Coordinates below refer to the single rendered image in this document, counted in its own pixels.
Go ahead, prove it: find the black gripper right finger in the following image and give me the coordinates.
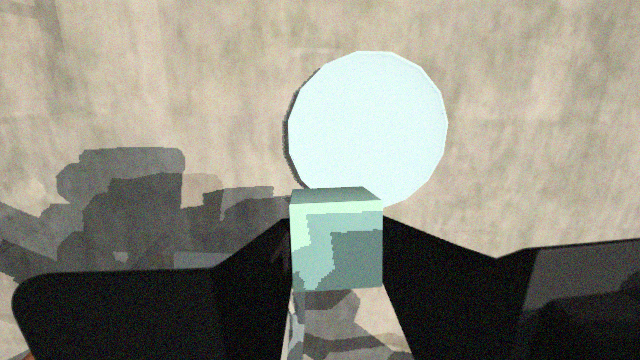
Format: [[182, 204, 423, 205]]
[[382, 215, 640, 360]]

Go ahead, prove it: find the grey cylinder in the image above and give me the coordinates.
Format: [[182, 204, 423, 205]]
[[281, 311, 291, 360]]

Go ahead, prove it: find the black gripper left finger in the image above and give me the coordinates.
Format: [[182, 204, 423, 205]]
[[11, 218, 292, 360]]

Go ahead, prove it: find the pale green cube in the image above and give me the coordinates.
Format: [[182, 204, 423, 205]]
[[289, 186, 383, 293]]

